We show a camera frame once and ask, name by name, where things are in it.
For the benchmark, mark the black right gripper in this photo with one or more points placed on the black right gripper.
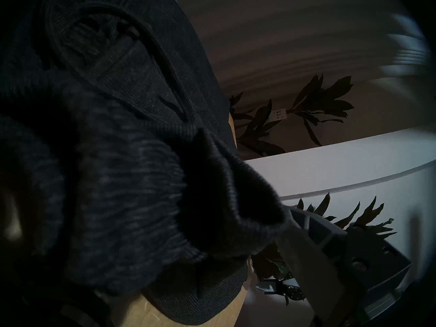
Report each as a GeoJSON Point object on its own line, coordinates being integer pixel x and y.
{"type": "Point", "coordinates": [291, 292]}

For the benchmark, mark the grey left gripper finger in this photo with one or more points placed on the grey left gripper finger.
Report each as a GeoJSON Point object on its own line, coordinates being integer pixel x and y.
{"type": "Point", "coordinates": [316, 271]}

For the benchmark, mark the dark potted plant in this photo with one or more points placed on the dark potted plant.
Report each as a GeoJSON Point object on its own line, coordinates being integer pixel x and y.
{"type": "Point", "coordinates": [371, 214]}

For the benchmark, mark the white plant tag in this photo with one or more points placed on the white plant tag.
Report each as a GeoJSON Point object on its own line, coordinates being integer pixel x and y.
{"type": "Point", "coordinates": [278, 114]}

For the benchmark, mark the brown pleated curtain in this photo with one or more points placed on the brown pleated curtain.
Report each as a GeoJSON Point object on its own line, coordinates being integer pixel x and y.
{"type": "Point", "coordinates": [289, 30]}

